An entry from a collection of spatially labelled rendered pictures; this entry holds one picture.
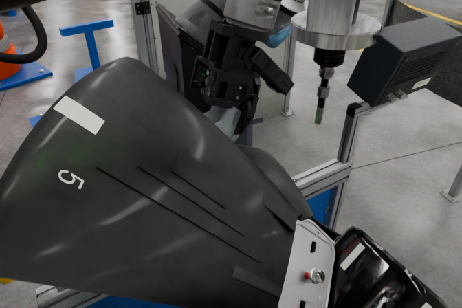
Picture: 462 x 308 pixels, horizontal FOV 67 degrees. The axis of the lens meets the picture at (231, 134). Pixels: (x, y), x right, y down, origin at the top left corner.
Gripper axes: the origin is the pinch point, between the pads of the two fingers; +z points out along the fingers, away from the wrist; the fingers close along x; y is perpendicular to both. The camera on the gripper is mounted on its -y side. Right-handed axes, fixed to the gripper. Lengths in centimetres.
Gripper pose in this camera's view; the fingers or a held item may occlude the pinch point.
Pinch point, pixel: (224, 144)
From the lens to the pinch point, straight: 60.2
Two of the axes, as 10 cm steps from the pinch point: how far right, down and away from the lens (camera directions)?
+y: -8.1, 0.2, -5.8
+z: -2.6, 8.8, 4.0
